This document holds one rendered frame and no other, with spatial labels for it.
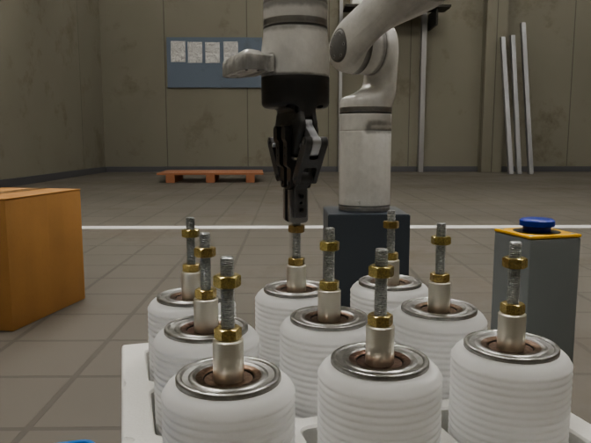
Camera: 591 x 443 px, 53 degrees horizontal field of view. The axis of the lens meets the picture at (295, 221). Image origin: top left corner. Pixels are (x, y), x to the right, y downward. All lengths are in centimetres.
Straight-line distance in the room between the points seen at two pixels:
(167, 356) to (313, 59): 33
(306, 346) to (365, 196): 53
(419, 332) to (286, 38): 33
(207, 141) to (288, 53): 842
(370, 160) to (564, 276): 41
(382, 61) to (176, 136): 814
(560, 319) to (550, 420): 27
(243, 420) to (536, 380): 22
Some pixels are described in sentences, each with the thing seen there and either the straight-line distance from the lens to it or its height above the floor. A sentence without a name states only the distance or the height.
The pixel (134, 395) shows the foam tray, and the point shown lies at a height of 18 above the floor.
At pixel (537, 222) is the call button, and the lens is 75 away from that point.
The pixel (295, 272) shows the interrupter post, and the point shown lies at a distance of 68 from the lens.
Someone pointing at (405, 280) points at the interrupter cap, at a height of 25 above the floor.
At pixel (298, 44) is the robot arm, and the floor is 52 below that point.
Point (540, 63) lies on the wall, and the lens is 979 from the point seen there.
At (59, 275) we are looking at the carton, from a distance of 162.
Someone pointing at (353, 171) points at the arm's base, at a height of 37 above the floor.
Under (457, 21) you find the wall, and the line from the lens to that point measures 948.
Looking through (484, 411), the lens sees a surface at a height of 21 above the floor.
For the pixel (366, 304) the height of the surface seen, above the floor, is 23.
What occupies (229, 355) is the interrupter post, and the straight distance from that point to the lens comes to 43.
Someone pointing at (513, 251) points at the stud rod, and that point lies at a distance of 51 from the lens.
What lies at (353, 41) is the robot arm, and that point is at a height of 58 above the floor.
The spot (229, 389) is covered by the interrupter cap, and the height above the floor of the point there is 25.
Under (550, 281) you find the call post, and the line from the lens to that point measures 75.
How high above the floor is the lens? 42
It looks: 7 degrees down
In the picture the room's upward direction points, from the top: straight up
